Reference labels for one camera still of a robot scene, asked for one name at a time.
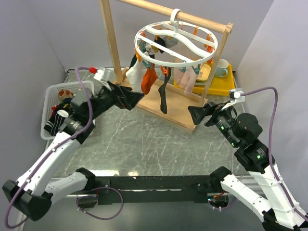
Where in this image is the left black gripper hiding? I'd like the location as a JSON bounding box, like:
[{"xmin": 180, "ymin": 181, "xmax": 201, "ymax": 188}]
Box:
[{"xmin": 88, "ymin": 80, "xmax": 145, "ymax": 121}]

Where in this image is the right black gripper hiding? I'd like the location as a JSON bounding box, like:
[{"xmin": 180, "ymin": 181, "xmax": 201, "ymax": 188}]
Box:
[{"xmin": 188, "ymin": 100, "xmax": 241, "ymax": 148}]

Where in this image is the orange sock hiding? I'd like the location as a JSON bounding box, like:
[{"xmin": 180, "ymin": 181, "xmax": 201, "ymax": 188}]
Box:
[{"xmin": 141, "ymin": 69, "xmax": 158, "ymax": 95}]

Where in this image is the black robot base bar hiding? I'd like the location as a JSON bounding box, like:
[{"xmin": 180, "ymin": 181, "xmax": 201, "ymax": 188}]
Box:
[{"xmin": 66, "ymin": 175, "xmax": 239, "ymax": 205}]

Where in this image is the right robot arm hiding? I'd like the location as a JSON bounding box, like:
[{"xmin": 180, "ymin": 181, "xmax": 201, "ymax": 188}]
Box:
[{"xmin": 188, "ymin": 102, "xmax": 308, "ymax": 231}]

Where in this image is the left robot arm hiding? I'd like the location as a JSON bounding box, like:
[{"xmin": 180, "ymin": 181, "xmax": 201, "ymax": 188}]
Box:
[{"xmin": 2, "ymin": 82, "xmax": 144, "ymax": 221}]

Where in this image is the white round clip hanger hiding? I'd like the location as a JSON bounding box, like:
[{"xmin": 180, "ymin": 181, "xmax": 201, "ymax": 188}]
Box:
[{"xmin": 134, "ymin": 9, "xmax": 218, "ymax": 67}]

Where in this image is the pink sheer sock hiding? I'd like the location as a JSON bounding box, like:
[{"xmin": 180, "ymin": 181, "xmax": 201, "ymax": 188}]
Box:
[{"xmin": 173, "ymin": 43, "xmax": 205, "ymax": 96}]

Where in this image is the yellow plastic tray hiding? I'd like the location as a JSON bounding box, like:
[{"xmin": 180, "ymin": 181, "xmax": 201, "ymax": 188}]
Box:
[{"xmin": 174, "ymin": 64, "xmax": 236, "ymax": 96}]

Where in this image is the dark green dotted sock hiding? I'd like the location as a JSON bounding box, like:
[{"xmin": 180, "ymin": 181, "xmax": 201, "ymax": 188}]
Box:
[{"xmin": 129, "ymin": 55, "xmax": 137, "ymax": 68}]

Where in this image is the yellow bowl on plates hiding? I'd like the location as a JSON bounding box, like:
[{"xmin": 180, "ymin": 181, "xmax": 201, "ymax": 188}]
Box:
[{"xmin": 197, "ymin": 63, "xmax": 211, "ymax": 82}]

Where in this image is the pale green mug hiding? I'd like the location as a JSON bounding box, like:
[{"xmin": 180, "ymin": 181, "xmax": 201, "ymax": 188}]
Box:
[{"xmin": 214, "ymin": 59, "xmax": 229, "ymax": 77}]

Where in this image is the yellow white small sock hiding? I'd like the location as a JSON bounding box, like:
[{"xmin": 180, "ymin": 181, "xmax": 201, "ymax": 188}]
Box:
[{"xmin": 145, "ymin": 44, "xmax": 159, "ymax": 56}]

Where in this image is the argyle tan sock in basket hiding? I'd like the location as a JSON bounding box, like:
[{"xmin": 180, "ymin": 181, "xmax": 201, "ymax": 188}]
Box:
[{"xmin": 58, "ymin": 89, "xmax": 74, "ymax": 102}]

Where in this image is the white plastic laundry basket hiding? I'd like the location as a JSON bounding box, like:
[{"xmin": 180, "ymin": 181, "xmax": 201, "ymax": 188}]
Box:
[{"xmin": 40, "ymin": 81, "xmax": 81, "ymax": 140}]

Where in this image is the navy striped sock in basket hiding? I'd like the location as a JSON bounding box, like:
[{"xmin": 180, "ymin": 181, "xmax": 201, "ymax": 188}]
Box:
[{"xmin": 44, "ymin": 109, "xmax": 69, "ymax": 136}]

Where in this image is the wooden hanger rack frame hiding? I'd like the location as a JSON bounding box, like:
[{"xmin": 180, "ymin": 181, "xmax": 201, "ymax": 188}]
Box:
[{"xmin": 100, "ymin": 0, "xmax": 233, "ymax": 134}]

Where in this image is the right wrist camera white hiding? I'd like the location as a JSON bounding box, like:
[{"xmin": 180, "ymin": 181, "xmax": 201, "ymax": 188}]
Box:
[{"xmin": 222, "ymin": 88, "xmax": 245, "ymax": 110}]

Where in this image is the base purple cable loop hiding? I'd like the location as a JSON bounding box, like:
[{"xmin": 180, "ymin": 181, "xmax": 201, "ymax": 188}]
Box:
[{"xmin": 76, "ymin": 186, "xmax": 124, "ymax": 220}]

